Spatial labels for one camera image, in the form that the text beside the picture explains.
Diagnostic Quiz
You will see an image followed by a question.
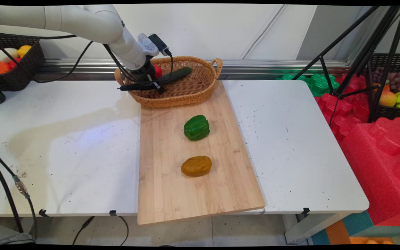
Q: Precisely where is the purple grapes bunch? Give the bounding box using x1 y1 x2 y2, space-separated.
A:
372 68 400 93

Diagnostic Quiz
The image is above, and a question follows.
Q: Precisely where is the peach coloured fruit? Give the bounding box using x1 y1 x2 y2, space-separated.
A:
379 91 397 107

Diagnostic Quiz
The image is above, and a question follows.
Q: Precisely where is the metal wall rail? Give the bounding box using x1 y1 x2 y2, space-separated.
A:
40 58 352 75

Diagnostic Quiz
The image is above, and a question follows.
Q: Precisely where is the white round fruit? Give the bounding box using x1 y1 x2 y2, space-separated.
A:
0 48 19 64

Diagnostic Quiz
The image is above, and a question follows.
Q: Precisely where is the black camera tripod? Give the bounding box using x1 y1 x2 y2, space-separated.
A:
292 5 400 124

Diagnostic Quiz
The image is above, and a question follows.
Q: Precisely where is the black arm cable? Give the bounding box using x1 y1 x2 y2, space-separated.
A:
0 31 174 91

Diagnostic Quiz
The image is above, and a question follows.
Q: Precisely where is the large red foam block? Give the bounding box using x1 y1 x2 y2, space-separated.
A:
339 117 400 227

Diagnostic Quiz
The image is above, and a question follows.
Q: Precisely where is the green bell pepper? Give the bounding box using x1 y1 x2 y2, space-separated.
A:
183 115 210 141

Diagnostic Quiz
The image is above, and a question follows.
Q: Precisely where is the yellow lemon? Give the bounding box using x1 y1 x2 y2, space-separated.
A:
17 45 33 59

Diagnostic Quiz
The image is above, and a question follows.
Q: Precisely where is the dark eggplant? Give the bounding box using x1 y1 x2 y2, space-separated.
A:
117 83 153 92

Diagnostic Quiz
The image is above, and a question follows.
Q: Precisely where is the black floor cable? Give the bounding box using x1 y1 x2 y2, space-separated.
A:
72 215 130 246

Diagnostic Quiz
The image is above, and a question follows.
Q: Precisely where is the small red foam block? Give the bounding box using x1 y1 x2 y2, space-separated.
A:
314 74 371 141

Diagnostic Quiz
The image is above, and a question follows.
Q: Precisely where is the wooden cutting board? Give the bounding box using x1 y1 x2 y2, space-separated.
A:
137 81 266 226

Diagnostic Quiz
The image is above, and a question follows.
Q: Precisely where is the black basket with grapes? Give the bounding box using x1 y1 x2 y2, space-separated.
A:
366 53 400 122

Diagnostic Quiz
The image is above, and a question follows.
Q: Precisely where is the brown potato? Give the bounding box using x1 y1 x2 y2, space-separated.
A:
181 156 213 178

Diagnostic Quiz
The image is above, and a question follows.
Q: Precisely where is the woven wicker basket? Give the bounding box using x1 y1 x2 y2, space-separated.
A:
114 56 223 108

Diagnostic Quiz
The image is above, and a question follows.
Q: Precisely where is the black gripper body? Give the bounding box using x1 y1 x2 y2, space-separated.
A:
131 61 158 84

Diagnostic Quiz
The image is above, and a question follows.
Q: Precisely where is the black basket with lemon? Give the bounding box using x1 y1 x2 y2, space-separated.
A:
0 35 45 92

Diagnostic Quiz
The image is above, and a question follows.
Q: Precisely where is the thick black base cable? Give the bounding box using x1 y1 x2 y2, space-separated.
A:
0 146 38 241

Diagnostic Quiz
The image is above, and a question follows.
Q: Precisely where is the green cucumber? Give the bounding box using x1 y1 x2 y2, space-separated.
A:
157 67 193 86

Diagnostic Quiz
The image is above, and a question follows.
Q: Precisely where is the green foam block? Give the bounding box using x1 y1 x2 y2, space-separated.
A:
276 73 340 97

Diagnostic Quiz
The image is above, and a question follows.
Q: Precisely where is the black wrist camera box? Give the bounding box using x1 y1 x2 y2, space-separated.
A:
148 33 172 57

